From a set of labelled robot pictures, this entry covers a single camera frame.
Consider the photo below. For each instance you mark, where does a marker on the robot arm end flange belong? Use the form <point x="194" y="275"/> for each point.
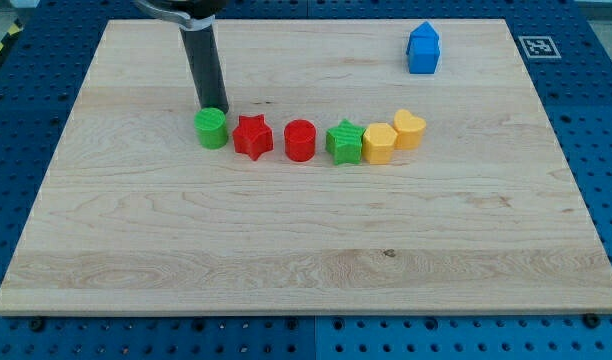
<point x="189" y="15"/>

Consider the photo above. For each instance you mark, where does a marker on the yellow heart block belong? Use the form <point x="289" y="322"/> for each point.
<point x="410" y="129"/>

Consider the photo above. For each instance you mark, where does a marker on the red cylinder block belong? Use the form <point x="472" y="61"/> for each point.
<point x="300" y="139"/>

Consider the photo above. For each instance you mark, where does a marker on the green star block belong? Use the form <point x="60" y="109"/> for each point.
<point x="344" y="142"/>

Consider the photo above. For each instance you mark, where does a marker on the red star block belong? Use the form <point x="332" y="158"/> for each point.
<point x="253" y="136"/>

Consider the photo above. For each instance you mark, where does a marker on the yellow pentagon block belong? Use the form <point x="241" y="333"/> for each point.
<point x="378" y="143"/>

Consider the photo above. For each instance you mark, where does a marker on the green cylinder block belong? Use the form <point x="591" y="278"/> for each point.
<point x="210" y="125"/>

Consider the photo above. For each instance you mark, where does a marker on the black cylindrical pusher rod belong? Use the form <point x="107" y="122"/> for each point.
<point x="202" y="55"/>

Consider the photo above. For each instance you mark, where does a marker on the blue cube block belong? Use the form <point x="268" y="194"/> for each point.
<point x="423" y="55"/>

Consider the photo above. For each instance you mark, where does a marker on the blue house-shaped block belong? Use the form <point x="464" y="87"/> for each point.
<point x="423" y="31"/>

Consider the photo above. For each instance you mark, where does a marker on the wooden board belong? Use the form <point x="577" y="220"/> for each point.
<point x="135" y="218"/>

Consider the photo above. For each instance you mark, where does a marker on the white fiducial marker tag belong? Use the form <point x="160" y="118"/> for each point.
<point x="539" y="47"/>

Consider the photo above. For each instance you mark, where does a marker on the yellow black hazard tape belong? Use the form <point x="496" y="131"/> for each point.
<point x="9" y="39"/>

